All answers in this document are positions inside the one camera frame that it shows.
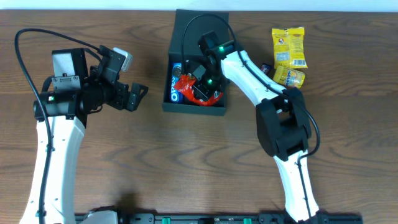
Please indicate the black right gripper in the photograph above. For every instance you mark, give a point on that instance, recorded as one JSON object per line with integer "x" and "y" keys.
{"x": 201, "y": 88}

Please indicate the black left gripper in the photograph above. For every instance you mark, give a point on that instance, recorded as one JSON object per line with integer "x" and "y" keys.
{"x": 121, "y": 95}

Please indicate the red snack bag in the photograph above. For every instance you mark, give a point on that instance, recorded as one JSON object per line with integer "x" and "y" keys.
{"x": 185, "y": 87}

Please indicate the black box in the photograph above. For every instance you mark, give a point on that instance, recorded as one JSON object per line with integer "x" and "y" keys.
{"x": 189, "y": 26}

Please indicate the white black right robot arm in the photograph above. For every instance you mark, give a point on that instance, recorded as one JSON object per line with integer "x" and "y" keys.
{"x": 283, "y": 123}

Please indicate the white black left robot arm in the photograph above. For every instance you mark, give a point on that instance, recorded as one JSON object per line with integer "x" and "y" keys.
{"x": 67, "y": 98}

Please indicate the purple Dairy Milk bar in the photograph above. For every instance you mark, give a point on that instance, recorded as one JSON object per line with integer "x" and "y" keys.
{"x": 266, "y": 68}

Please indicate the yellow Mentos gum bottle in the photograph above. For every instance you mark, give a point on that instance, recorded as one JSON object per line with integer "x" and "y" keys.
{"x": 289, "y": 77}

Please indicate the yellow snack bag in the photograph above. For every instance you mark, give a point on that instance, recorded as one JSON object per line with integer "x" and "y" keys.
{"x": 288, "y": 47}

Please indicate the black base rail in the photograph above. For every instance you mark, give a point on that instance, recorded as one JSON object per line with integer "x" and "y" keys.
{"x": 111, "y": 217}

